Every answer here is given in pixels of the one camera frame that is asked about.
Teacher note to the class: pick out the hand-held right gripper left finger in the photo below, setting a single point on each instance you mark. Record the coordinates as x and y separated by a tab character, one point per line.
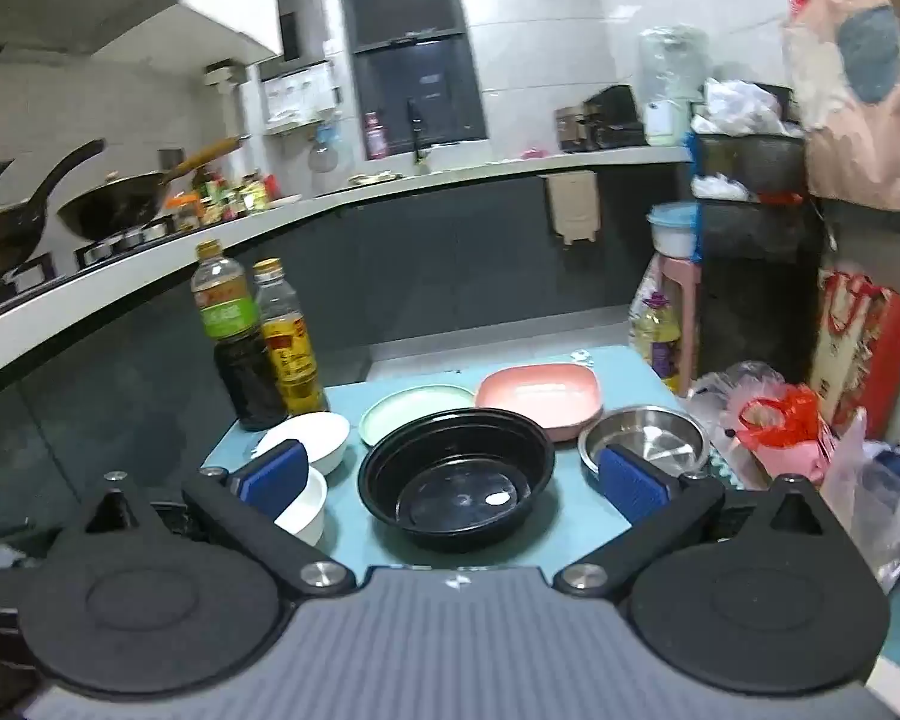
270	476

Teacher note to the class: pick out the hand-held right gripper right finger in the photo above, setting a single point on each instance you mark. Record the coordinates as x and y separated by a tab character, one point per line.
634	481

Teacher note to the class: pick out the white ceramic bowl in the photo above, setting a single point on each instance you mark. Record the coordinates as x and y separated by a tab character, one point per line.
322	435
311	502

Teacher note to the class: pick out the stainless steel bowl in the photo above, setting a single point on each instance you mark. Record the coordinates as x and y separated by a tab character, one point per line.
645	427

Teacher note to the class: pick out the pink square bowl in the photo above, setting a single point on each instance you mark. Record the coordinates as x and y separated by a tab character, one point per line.
540	390

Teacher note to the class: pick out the green round plate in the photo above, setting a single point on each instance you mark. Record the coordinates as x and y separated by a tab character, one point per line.
405	409

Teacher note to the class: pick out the black plastic bowl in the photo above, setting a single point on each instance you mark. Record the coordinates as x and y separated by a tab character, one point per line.
457	495

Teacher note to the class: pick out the light blue tablecloth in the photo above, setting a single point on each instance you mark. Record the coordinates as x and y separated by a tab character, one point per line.
345	540

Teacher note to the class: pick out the dark vinegar bottle green label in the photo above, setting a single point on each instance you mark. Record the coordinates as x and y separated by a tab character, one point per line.
240	375

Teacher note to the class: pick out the clear plastic bag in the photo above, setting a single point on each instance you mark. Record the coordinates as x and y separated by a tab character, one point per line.
712	397

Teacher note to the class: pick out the cooking oil bottle yellow label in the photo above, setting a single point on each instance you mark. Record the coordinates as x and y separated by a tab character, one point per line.
292	360

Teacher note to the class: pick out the yellow cooking oil jug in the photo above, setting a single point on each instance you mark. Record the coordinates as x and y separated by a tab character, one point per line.
656	337

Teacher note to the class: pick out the red plastic bag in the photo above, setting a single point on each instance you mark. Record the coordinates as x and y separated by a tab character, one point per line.
784	420

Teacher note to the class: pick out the pink plastic stool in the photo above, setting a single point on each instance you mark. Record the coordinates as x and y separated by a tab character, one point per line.
682	292

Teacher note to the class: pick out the black storage rack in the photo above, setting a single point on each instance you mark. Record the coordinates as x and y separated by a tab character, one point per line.
757	277

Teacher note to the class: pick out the white plastic bag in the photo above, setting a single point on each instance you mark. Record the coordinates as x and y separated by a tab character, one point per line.
870	517

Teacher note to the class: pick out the blue-lidded white container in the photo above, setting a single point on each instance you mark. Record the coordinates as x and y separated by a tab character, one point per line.
673	229

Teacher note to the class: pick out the red gift bag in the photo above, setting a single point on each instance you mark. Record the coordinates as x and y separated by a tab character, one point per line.
862	360

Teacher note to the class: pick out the gas stove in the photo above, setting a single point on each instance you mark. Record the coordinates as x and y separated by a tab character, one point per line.
112	246

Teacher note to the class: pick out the row of condiment jars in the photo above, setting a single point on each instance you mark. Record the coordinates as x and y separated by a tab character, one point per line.
225	199

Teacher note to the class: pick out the beige hanging bin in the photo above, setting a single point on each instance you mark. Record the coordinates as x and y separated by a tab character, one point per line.
571	202

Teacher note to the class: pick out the dish on counter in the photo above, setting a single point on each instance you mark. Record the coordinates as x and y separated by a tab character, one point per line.
375	179

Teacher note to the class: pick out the pink detergent bottle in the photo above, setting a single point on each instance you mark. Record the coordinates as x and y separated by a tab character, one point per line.
375	136

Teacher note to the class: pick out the black frying pan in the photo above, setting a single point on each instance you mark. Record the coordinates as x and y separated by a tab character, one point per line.
7	232

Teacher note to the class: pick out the black countertop appliance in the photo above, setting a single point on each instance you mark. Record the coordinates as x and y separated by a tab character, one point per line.
615	116

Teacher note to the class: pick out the black faucet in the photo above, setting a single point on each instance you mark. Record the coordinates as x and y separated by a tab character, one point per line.
417	131

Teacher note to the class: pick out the crumpled white plastic bags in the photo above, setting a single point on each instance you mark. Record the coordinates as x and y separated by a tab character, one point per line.
739	109

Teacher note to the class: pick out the plastic-covered white appliance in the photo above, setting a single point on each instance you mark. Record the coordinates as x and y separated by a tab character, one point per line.
671	82

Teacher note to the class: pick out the dark window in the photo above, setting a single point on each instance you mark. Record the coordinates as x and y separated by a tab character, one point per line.
412	82

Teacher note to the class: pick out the patterned hanging cloth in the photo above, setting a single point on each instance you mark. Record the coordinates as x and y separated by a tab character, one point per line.
862	105

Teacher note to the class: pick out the white wall organizer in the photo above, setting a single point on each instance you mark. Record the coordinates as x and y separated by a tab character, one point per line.
300	97

